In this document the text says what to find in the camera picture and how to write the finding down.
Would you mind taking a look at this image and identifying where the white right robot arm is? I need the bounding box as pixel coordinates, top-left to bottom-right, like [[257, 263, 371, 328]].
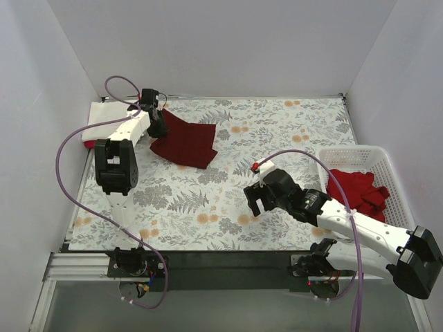
[[244, 165, 442, 299]]

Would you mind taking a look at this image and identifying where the aluminium frame rail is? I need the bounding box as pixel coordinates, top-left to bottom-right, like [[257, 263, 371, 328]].
[[29, 253, 110, 331]]

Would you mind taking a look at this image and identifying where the dark red t-shirt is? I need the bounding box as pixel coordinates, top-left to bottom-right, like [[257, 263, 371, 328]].
[[150, 109, 217, 169]]

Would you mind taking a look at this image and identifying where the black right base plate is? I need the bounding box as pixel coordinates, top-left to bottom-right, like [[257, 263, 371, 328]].
[[288, 255, 326, 277]]

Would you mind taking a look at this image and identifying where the floral patterned table mat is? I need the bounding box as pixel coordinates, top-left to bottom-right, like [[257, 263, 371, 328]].
[[68, 96, 358, 251]]

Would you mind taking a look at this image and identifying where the white plastic laundry basket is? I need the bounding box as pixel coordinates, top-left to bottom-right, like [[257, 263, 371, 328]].
[[316, 145, 415, 229]]

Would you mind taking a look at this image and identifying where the folded cream t-shirt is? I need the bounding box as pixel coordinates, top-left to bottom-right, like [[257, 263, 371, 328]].
[[81, 102, 140, 143]]

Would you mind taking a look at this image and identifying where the folded pink-red t-shirt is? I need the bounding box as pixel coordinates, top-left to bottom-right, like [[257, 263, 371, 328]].
[[83, 140, 96, 149]]

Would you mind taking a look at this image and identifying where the bright red t-shirt in basket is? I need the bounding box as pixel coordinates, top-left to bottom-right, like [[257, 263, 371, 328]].
[[331, 169, 390, 223]]

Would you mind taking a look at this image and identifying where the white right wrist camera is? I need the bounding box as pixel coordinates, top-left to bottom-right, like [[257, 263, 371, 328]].
[[251, 160, 276, 187]]

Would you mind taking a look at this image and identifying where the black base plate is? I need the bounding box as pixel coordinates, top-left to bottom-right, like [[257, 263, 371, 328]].
[[288, 255, 326, 277], [105, 247, 169, 278]]

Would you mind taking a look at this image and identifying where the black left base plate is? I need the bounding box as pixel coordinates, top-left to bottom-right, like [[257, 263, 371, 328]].
[[105, 247, 169, 278]]

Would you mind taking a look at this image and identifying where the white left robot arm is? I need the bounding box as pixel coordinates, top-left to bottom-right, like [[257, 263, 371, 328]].
[[94, 89, 168, 277]]

